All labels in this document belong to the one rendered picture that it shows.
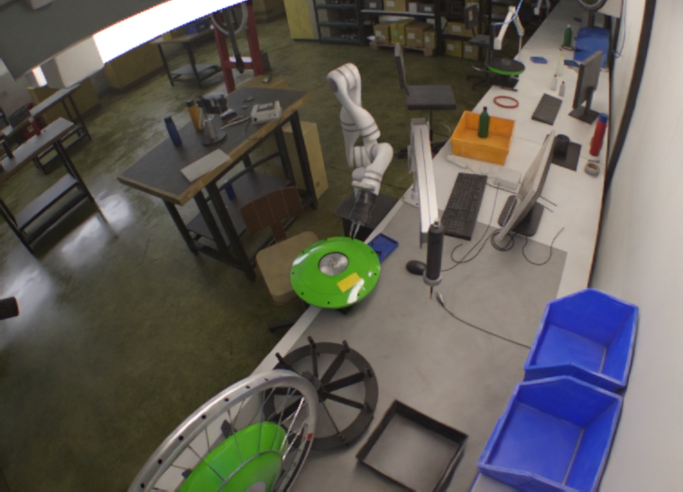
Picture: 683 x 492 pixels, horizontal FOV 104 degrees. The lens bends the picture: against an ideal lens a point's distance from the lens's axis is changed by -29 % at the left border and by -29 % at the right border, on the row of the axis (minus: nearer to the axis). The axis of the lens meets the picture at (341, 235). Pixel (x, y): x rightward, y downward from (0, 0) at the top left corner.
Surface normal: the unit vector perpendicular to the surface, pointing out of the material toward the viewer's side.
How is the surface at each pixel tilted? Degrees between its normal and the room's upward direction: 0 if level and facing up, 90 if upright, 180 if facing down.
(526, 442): 0
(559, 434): 0
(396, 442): 0
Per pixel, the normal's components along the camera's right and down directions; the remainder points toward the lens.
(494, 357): -0.13, -0.70
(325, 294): -0.21, -0.37
